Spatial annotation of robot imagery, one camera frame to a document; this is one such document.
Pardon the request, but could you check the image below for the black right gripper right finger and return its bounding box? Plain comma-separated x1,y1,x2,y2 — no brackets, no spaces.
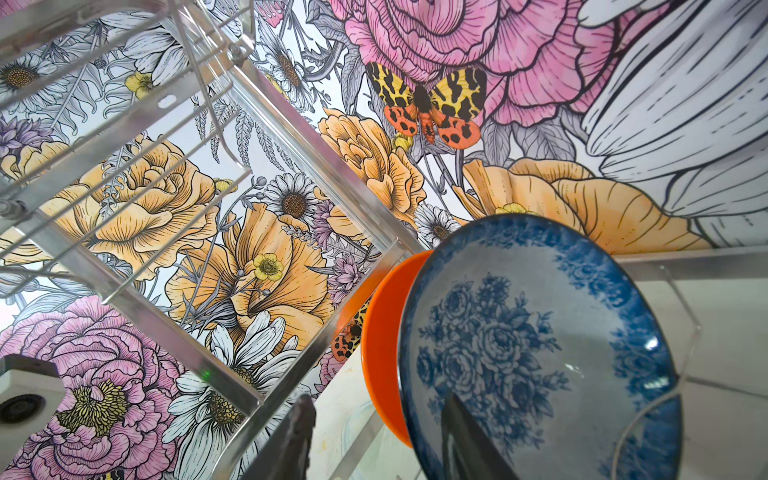
441,393,519,480

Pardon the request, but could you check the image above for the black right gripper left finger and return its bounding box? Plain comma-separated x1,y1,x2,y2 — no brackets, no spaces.
241,395,316,480

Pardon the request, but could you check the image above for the blue floral bowl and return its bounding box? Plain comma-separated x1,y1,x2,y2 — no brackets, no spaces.
398,214,683,479

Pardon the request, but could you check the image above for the plain orange bowl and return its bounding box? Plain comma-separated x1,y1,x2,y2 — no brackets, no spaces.
360,251,432,446

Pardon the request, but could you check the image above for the steel two-tier dish rack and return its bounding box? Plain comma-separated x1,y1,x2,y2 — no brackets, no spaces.
0,0,768,480

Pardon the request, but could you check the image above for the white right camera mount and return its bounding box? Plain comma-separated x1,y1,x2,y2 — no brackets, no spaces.
1,354,66,470

